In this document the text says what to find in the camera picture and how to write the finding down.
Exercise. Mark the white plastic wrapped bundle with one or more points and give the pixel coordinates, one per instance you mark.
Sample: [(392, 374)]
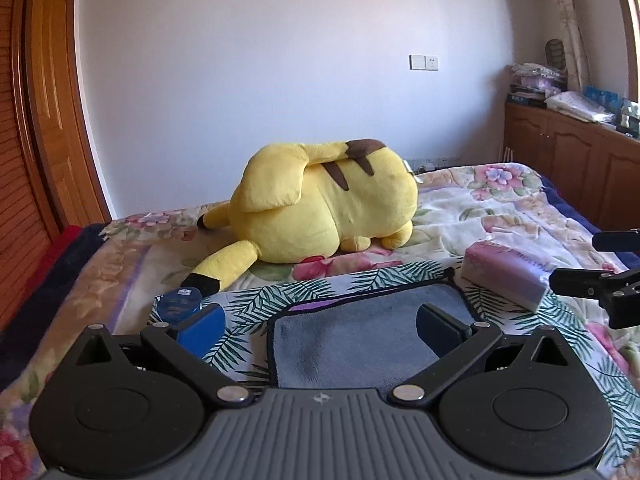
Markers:
[(576, 105)]

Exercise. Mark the stack of folded linens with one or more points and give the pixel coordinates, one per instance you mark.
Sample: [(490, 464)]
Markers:
[(532, 84)]

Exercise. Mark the white wall switch plate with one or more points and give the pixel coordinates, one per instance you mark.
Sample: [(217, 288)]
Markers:
[(429, 63)]

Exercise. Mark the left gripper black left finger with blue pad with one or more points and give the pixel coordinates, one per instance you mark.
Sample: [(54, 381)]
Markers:
[(180, 349)]

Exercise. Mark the yellow Pikachu plush toy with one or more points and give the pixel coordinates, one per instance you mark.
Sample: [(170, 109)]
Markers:
[(297, 201)]

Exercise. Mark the pink tissue pack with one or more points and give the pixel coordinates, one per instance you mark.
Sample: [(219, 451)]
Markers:
[(521, 276)]

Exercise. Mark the grey microfibre towel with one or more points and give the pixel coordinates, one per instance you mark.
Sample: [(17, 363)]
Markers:
[(356, 341)]

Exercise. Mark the wooden wardrobe door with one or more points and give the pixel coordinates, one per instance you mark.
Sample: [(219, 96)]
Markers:
[(48, 174)]

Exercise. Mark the floral bed blanket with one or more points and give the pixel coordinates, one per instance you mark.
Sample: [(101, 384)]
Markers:
[(112, 274)]

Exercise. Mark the blue round lid container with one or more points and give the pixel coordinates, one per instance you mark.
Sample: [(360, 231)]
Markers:
[(176, 306)]

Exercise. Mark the wooden side cabinet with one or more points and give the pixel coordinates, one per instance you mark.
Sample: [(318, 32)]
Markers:
[(594, 169)]

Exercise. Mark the blue box on cabinet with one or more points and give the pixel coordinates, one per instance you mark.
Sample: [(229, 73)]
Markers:
[(609, 100)]

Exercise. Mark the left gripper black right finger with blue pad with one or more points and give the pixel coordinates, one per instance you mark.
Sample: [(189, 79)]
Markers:
[(460, 348)]

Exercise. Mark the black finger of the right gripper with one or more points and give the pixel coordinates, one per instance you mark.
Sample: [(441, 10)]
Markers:
[(617, 294), (617, 241)]

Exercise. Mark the palm leaf print cloth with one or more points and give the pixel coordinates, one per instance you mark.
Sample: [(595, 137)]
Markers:
[(241, 351)]

